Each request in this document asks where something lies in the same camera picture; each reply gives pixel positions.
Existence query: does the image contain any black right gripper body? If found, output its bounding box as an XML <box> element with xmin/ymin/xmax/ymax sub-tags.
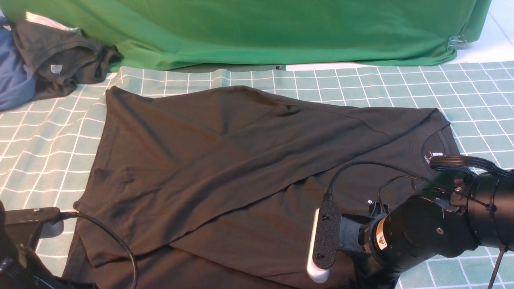
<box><xmin>312</xmin><ymin>200</ymin><xmax>388</xmax><ymax>270</ymax></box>

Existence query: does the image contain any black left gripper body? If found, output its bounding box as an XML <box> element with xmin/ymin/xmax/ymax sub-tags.
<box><xmin>5</xmin><ymin>207</ymin><xmax>59</xmax><ymax>251</ymax></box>

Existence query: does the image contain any dark gray long-sleeve shirt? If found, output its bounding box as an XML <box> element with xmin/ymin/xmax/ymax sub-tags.
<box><xmin>73</xmin><ymin>86</ymin><xmax>459</xmax><ymax>289</ymax></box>

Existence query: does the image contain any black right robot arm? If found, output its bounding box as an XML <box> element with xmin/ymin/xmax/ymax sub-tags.
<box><xmin>306</xmin><ymin>155</ymin><xmax>513</xmax><ymax>283</ymax></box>

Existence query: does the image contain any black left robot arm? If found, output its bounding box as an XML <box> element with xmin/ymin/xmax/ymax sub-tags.
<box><xmin>0</xmin><ymin>204</ymin><xmax>98</xmax><ymax>289</ymax></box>

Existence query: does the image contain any crumpled dark gray shirt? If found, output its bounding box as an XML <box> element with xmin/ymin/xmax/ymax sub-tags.
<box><xmin>13</xmin><ymin>20</ymin><xmax>122</xmax><ymax>101</ymax></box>

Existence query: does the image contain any green checkered tablecloth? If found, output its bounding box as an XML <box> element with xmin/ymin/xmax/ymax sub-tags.
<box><xmin>0</xmin><ymin>61</ymin><xmax>514</xmax><ymax>289</ymax></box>

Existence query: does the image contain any blue garment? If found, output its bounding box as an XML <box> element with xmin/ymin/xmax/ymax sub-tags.
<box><xmin>0</xmin><ymin>16</ymin><xmax>36</xmax><ymax>111</ymax></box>

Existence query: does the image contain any metal binder clip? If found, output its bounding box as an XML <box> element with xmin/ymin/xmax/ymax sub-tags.
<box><xmin>446</xmin><ymin>35</ymin><xmax>468</xmax><ymax>51</ymax></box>

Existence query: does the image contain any green backdrop cloth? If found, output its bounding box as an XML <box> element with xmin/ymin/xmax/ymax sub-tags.
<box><xmin>1</xmin><ymin>0</ymin><xmax>491</xmax><ymax>71</ymax></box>

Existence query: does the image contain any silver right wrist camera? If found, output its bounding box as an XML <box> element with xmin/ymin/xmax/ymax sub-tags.
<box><xmin>306</xmin><ymin>208</ymin><xmax>330</xmax><ymax>284</ymax></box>

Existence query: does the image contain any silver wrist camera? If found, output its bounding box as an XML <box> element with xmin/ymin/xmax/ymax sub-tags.
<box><xmin>306</xmin><ymin>208</ymin><xmax>330</xmax><ymax>284</ymax></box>
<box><xmin>40</xmin><ymin>210</ymin><xmax>79</xmax><ymax>238</ymax></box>

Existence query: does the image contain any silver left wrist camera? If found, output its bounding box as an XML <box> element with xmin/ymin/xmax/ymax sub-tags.
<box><xmin>40</xmin><ymin>210</ymin><xmax>79</xmax><ymax>238</ymax></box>

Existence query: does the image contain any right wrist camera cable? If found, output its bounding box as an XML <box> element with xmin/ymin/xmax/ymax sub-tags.
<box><xmin>324</xmin><ymin>161</ymin><xmax>432</xmax><ymax>201</ymax></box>

